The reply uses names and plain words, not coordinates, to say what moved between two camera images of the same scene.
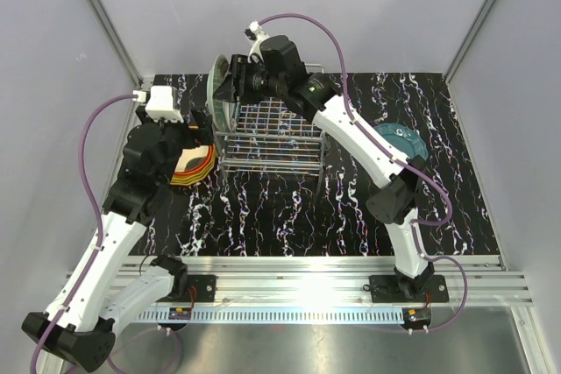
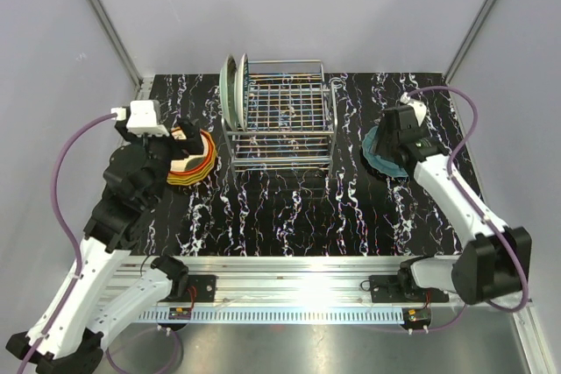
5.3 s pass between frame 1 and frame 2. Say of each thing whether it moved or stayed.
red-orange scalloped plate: stayed
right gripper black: moved
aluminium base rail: stayed
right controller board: stayed
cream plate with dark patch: stayed
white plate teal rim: moved
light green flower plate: moved
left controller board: stayed
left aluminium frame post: stayed
